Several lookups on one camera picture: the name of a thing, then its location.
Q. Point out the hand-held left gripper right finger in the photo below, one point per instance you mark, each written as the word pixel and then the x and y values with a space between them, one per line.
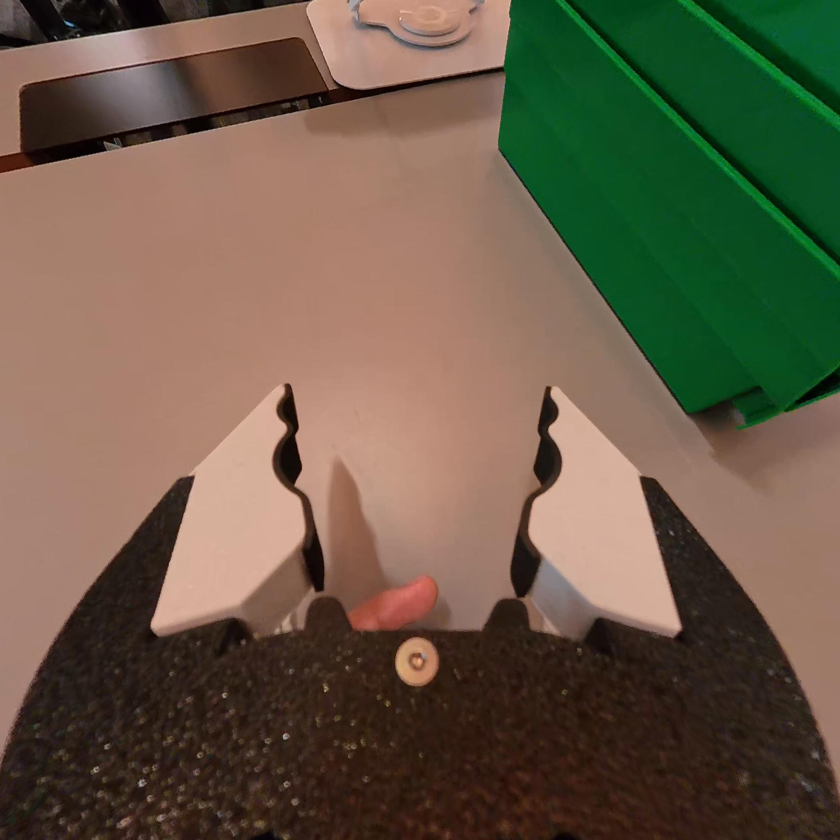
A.
pixel 604 525

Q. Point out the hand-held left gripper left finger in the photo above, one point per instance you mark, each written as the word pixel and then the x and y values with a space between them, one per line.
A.
pixel 229 525

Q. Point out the person's left hand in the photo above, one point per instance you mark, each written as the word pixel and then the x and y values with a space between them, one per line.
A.
pixel 400 600

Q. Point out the white sign bracket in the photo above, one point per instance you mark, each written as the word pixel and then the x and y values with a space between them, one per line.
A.
pixel 426 23

